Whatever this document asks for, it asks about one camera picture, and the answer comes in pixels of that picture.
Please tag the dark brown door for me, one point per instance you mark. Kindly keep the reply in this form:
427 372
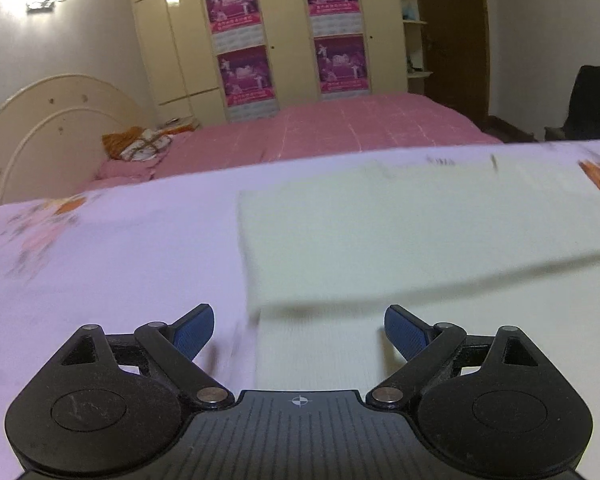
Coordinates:
457 56

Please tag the cream wooden headboard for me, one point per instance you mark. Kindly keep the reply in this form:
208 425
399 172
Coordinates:
51 134

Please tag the lower left pink poster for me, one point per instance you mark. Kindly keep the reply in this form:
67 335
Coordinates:
246 76

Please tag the upper left pink poster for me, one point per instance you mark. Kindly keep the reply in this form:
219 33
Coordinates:
235 25

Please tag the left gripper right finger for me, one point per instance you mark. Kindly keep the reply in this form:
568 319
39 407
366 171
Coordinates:
428 351

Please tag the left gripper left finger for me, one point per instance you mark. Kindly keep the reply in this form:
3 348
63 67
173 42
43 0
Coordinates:
172 348

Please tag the lower right pink poster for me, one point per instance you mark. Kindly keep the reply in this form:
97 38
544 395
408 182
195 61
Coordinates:
341 66

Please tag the floral lilac bed sheet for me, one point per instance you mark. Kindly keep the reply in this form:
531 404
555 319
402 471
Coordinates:
153 251

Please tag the black chair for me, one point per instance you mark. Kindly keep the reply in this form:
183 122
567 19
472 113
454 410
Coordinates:
583 118

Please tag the wall lamp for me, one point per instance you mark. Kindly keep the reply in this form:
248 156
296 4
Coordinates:
47 0

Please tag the pale green knit sweater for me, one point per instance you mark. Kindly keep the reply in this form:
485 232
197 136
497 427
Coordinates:
326 256

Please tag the corner shelf unit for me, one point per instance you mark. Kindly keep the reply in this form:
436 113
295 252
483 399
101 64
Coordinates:
413 28

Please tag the pink checked bed cover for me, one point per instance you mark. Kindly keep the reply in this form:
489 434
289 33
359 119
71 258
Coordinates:
367 123

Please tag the cream wardrobe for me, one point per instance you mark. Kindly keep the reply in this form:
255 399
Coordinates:
183 69

